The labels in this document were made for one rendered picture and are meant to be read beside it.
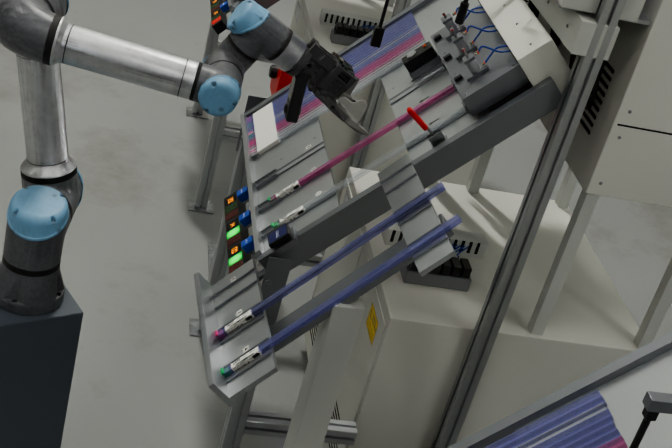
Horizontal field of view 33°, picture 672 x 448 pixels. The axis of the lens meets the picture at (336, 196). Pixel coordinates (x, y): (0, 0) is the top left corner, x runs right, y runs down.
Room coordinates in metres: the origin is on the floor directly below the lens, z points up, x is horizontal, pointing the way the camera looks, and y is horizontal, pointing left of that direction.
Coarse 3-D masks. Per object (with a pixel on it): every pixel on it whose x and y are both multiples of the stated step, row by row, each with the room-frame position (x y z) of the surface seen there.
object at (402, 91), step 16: (432, 0) 2.79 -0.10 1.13; (448, 0) 2.74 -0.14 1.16; (416, 16) 2.75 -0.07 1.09; (432, 16) 2.71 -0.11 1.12; (432, 32) 2.63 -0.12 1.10; (384, 80) 2.52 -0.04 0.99; (400, 80) 2.48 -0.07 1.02; (416, 80) 2.45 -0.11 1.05; (432, 80) 2.41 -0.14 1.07; (448, 80) 2.37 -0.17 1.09; (400, 96) 2.41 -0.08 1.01; (416, 96) 2.38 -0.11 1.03; (448, 96) 2.31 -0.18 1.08; (400, 112) 2.34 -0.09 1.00; (432, 112) 2.28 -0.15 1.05; (448, 112) 2.25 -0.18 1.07; (480, 112) 2.19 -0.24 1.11; (400, 128) 2.28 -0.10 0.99; (416, 128) 2.25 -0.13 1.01; (448, 128) 2.19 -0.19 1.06; (464, 128) 2.16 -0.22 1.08; (416, 144) 2.19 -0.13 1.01
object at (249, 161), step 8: (248, 144) 2.52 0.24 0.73; (248, 152) 2.48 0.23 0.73; (248, 160) 2.44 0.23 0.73; (248, 168) 2.40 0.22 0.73; (248, 176) 2.36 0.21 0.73; (248, 184) 2.33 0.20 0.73; (248, 192) 2.29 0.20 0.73; (256, 192) 2.31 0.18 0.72; (256, 200) 2.27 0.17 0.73; (256, 208) 2.23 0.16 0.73; (256, 216) 2.19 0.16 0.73; (256, 224) 2.15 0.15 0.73; (256, 232) 2.12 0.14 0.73; (256, 240) 2.09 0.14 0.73; (256, 248) 2.06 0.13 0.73
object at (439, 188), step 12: (432, 192) 1.82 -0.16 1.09; (408, 204) 1.82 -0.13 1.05; (420, 204) 1.82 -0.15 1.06; (396, 216) 1.81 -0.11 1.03; (372, 228) 1.81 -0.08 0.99; (384, 228) 1.80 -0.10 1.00; (360, 240) 1.79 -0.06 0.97; (336, 252) 1.79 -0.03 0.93; (348, 252) 1.79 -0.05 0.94; (324, 264) 1.77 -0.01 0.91; (300, 276) 1.77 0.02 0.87; (312, 276) 1.77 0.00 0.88; (288, 288) 1.76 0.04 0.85; (264, 300) 1.76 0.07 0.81; (276, 300) 1.75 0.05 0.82; (252, 312) 1.74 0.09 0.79
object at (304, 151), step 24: (288, 144) 2.46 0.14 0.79; (312, 144) 2.40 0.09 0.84; (264, 168) 2.41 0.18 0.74; (288, 168) 2.35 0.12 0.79; (312, 168) 2.30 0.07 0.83; (264, 192) 2.30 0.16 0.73; (312, 192) 2.20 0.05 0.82; (264, 216) 2.20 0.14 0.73; (312, 216) 2.11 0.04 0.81; (264, 240) 2.11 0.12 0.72
